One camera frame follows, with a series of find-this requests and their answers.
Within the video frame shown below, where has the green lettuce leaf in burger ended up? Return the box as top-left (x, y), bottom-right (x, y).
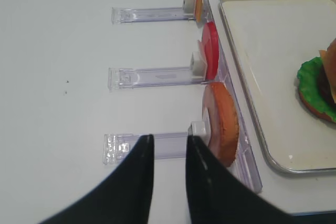
top-left (296, 56), bottom-right (336, 116)

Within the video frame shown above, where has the red tomato slice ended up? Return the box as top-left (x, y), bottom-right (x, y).
top-left (199, 21), bottom-right (219, 82)

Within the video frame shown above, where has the white rectangular metal tray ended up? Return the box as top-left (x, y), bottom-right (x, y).
top-left (219, 0), bottom-right (335, 174)

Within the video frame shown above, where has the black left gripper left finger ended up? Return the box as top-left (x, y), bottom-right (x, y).
top-left (44, 135), bottom-right (154, 223)

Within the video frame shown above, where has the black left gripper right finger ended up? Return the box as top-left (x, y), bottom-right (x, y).
top-left (185, 126), bottom-right (297, 224)

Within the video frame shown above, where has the brown meat patty in burger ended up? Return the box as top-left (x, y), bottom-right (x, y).
top-left (317, 66), bottom-right (335, 106)

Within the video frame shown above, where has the upright bun slice left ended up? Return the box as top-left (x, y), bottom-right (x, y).
top-left (202, 82), bottom-right (239, 167)

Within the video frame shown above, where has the left clear acrylic rack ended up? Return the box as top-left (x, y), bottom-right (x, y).
top-left (102, 0), bottom-right (262, 193)

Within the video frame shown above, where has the bottom burger bun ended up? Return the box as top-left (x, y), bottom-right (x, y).
top-left (298, 88), bottom-right (335, 124)

